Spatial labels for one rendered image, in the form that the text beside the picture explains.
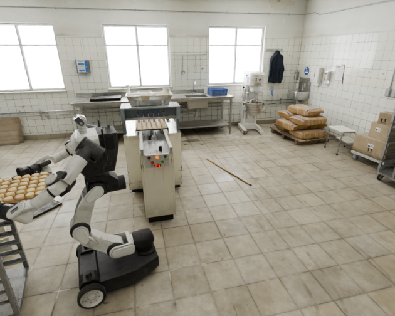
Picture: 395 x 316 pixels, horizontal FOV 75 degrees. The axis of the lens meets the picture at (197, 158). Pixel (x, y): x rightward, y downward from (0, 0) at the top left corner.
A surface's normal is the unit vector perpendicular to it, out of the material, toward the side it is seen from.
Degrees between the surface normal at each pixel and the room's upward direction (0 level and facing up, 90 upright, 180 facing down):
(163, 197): 90
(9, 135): 67
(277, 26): 90
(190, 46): 90
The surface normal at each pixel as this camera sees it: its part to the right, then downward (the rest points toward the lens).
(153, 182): 0.22, 0.36
